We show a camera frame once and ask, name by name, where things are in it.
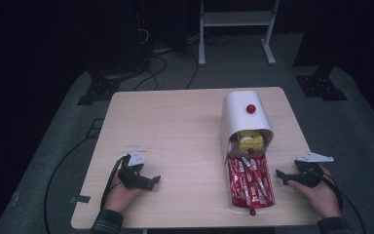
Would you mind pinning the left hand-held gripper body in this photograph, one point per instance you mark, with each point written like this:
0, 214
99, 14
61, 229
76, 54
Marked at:
133, 177

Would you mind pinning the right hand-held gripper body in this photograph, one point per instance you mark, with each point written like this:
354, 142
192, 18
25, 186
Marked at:
309, 177

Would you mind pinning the person's left hand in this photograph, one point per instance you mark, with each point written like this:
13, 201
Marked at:
120, 196

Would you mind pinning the person's right hand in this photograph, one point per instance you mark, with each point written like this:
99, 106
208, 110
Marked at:
326, 198

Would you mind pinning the pile of red snack packets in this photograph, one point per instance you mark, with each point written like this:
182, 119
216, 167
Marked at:
250, 182

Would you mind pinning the short white drawer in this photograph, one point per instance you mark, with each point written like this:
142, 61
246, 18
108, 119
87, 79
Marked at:
250, 150

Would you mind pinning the yellow and white snack packs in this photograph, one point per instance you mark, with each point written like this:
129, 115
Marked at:
251, 141

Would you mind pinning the grey tape strip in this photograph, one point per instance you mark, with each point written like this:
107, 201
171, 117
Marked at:
81, 199

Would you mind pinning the white rounded storage box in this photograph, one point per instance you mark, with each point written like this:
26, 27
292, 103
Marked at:
240, 113

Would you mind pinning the black stand base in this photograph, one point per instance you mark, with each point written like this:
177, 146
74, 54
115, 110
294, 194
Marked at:
321, 86
99, 89

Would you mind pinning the white metal stand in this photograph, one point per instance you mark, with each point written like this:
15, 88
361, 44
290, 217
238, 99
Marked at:
233, 19

